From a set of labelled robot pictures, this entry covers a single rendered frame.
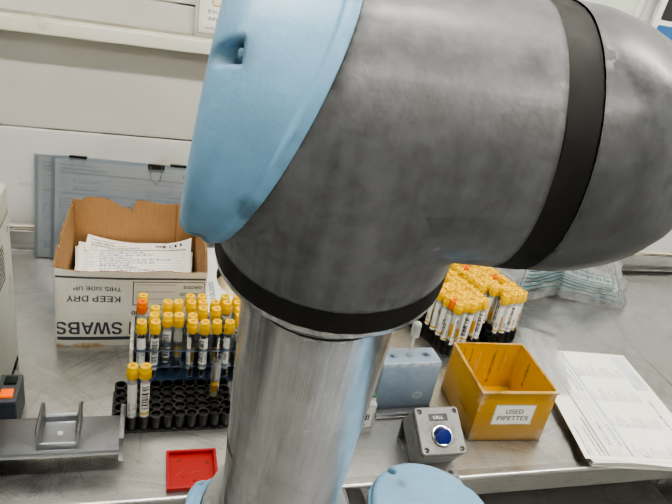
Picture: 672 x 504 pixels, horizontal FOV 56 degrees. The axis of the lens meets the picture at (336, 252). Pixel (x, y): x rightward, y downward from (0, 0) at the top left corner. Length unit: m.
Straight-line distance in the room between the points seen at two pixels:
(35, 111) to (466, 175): 1.18
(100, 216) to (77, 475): 0.57
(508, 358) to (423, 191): 0.96
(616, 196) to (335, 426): 0.20
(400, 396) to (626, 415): 0.42
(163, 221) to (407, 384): 0.60
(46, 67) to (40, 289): 0.41
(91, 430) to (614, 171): 0.80
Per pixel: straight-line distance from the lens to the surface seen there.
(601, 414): 1.24
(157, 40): 1.27
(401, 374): 1.04
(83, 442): 0.93
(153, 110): 1.33
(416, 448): 0.98
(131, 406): 0.97
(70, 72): 1.33
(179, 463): 0.95
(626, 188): 0.26
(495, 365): 1.18
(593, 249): 0.27
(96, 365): 1.12
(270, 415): 0.36
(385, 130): 0.22
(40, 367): 1.12
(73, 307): 1.12
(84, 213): 1.34
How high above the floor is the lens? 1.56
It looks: 26 degrees down
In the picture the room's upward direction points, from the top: 11 degrees clockwise
